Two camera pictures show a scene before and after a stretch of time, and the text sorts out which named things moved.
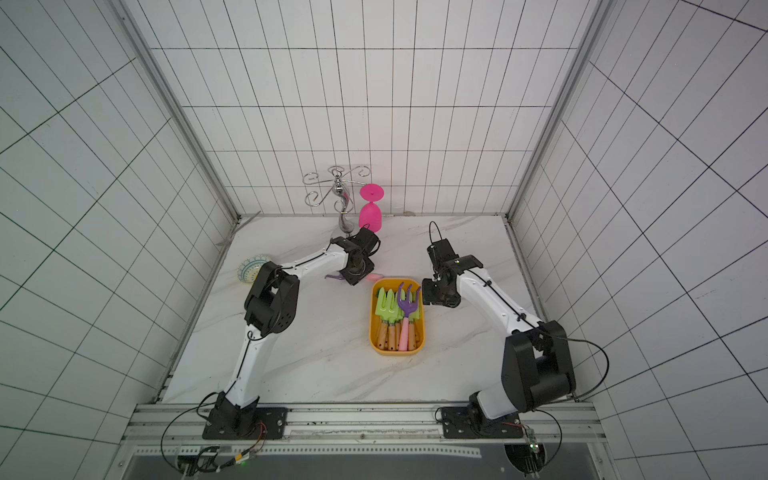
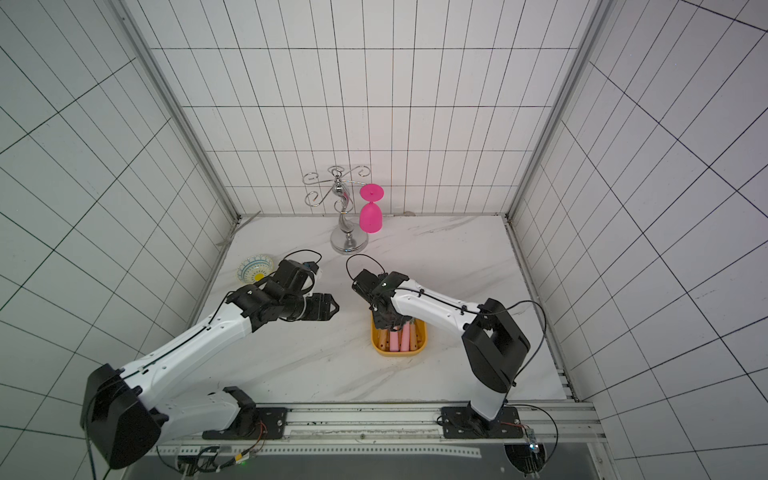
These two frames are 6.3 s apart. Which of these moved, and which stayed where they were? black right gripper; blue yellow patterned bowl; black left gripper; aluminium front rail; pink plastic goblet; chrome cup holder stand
Moved: black left gripper; black right gripper
Stayed: aluminium front rail; pink plastic goblet; blue yellow patterned bowl; chrome cup holder stand
